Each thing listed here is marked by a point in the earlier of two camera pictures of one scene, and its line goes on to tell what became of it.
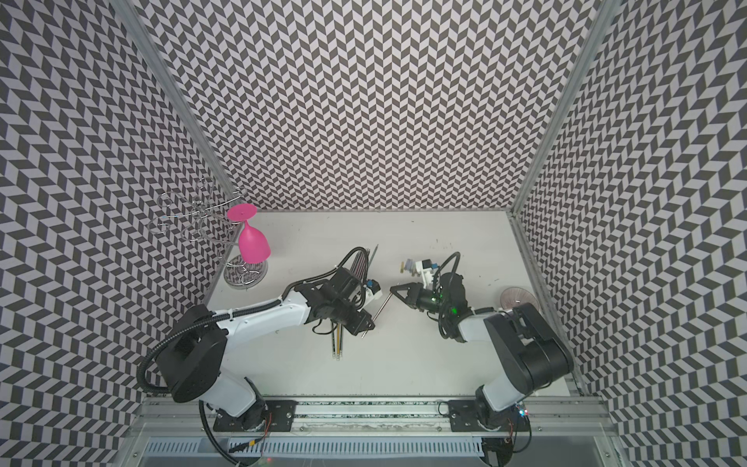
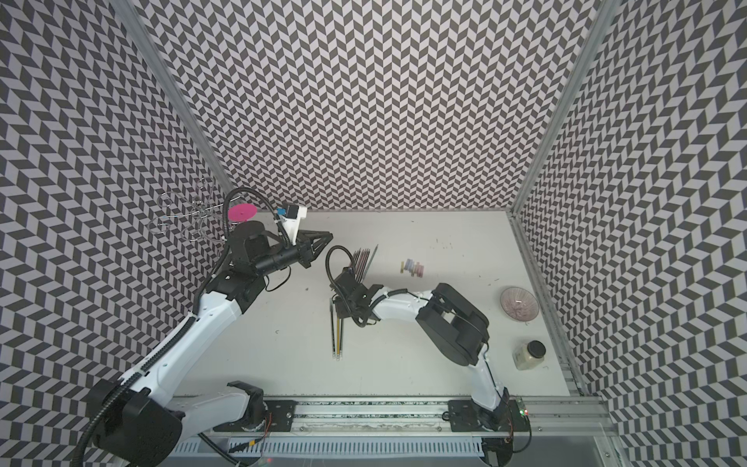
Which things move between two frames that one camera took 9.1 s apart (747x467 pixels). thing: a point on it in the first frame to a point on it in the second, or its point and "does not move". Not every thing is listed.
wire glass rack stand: (202, 213) does not move
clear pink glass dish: (516, 295) does not move
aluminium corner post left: (151, 56) does not move
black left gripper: (359, 327) to (305, 248)
